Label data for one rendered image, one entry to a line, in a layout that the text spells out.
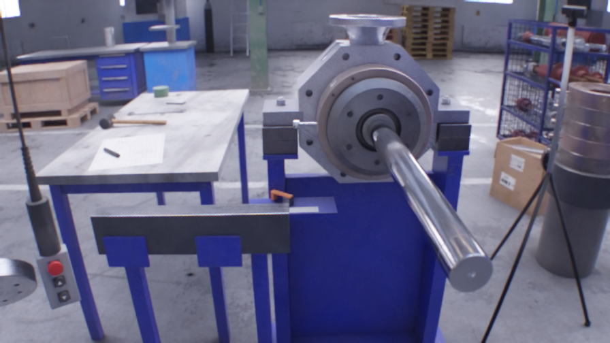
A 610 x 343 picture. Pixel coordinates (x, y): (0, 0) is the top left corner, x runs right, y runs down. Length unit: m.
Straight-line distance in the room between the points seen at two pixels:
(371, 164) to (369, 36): 0.42
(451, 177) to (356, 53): 0.57
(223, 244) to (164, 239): 0.19
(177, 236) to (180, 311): 1.03
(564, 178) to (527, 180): 0.89
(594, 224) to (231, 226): 2.03
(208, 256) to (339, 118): 0.58
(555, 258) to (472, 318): 0.72
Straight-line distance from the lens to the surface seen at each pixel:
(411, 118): 1.41
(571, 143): 2.62
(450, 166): 1.68
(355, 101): 1.36
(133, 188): 1.84
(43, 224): 0.94
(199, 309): 2.41
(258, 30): 7.30
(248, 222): 1.36
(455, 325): 2.34
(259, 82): 7.41
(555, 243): 2.83
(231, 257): 1.42
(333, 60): 1.49
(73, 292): 1.03
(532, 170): 3.45
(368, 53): 1.50
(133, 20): 12.28
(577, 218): 2.72
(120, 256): 1.51
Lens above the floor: 1.48
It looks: 22 degrees down
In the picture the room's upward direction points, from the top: 1 degrees counter-clockwise
